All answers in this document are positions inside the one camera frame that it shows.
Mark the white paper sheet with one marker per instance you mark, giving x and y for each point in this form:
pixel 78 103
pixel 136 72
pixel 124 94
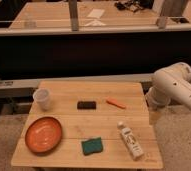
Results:
pixel 96 13

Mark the orange bowl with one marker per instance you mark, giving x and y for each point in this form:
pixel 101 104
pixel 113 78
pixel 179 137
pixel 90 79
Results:
pixel 43 135

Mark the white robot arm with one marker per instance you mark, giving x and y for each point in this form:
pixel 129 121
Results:
pixel 170 83

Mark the black cable clutter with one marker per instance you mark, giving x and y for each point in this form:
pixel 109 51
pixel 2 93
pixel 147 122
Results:
pixel 134 5

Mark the white plastic bottle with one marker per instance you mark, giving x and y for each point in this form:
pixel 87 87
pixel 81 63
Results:
pixel 130 141

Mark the translucent plastic cup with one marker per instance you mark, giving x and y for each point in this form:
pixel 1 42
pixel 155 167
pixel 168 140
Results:
pixel 42 98

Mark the orange marker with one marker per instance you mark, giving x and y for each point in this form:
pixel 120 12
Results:
pixel 116 103

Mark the grey metal post right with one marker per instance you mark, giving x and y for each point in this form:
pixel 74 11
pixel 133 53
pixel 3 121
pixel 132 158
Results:
pixel 173 9

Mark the grey metal post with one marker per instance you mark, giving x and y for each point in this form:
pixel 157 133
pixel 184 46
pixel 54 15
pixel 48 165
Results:
pixel 173 9
pixel 73 10

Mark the black rectangular block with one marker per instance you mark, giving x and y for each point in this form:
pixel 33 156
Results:
pixel 86 105

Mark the green sponge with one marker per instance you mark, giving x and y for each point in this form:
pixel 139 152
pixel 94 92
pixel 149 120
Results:
pixel 91 146

